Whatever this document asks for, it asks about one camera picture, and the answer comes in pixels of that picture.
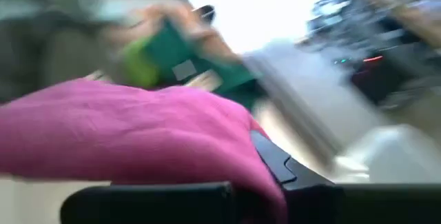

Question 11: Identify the dark green towel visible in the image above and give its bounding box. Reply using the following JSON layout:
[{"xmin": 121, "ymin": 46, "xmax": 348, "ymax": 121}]
[{"xmin": 141, "ymin": 20, "xmax": 268, "ymax": 111}]

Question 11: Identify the black machine with coloured lights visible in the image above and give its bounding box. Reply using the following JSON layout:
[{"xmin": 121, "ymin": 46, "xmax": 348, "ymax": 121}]
[{"xmin": 349, "ymin": 44, "xmax": 441, "ymax": 111}]

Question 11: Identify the light blue towel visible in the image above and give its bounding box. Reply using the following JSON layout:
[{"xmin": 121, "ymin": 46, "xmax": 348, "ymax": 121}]
[{"xmin": 77, "ymin": 0, "xmax": 170, "ymax": 23}]

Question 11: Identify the lime green towel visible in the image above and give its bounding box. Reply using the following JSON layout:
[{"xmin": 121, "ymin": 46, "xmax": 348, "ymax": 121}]
[{"xmin": 119, "ymin": 37, "xmax": 163, "ymax": 90}]

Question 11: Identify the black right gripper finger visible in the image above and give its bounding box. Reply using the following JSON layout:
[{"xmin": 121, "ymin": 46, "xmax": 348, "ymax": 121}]
[{"xmin": 249, "ymin": 130, "xmax": 334, "ymax": 189}]

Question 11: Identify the grey towel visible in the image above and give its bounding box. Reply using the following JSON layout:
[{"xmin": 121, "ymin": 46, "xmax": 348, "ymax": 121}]
[{"xmin": 0, "ymin": 10, "xmax": 118, "ymax": 104}]

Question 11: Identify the magenta towel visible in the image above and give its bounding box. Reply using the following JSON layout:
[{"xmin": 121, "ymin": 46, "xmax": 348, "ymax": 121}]
[{"xmin": 0, "ymin": 78, "xmax": 289, "ymax": 224}]

